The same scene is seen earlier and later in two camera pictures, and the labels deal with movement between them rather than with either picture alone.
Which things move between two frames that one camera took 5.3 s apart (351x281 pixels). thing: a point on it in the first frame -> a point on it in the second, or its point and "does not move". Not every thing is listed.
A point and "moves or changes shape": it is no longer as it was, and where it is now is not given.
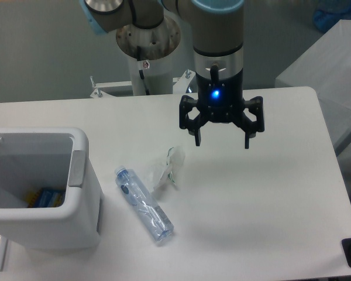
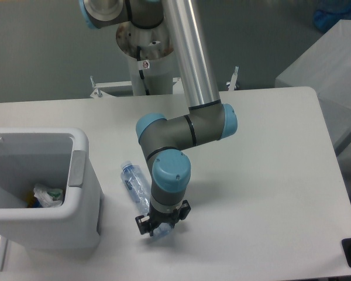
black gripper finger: x=250 y=127 -> x=185 y=209
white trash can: x=20 y=160 does not move
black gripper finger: x=193 y=126 -> x=143 y=224
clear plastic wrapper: x=175 y=160 moves or changes shape
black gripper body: x=220 y=99 -> x=157 y=217
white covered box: x=333 y=66 does not move
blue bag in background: x=329 y=13 does not move
